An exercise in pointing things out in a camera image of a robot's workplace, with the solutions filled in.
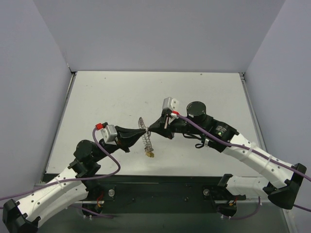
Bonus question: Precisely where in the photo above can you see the metal band with key rings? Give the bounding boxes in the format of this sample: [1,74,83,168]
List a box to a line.
[138,117,154,153]

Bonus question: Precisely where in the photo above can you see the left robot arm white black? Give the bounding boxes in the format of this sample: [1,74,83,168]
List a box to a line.
[2,123,147,233]

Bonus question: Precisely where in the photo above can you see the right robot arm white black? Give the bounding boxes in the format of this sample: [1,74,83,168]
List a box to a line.
[148,98,307,210]

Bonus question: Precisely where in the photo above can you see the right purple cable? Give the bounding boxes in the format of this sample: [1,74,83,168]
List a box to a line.
[177,114,311,220]

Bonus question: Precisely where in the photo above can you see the purple cable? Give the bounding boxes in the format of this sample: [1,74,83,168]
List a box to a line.
[177,114,311,220]
[0,127,122,219]

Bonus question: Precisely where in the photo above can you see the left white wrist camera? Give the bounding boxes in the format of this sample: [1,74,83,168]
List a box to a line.
[95,123,118,145]

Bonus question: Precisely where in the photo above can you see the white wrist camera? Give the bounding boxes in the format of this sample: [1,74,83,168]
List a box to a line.
[162,97,180,128]
[95,123,118,145]

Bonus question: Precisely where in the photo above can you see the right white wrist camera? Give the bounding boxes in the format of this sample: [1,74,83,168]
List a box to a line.
[162,97,180,128]

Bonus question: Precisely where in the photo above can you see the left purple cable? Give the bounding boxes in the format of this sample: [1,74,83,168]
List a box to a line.
[0,127,122,219]

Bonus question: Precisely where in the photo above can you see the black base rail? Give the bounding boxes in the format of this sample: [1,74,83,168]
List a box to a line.
[43,173,246,216]

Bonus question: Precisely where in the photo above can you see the aluminium table frame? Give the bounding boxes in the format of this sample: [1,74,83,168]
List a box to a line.
[239,72,291,202]

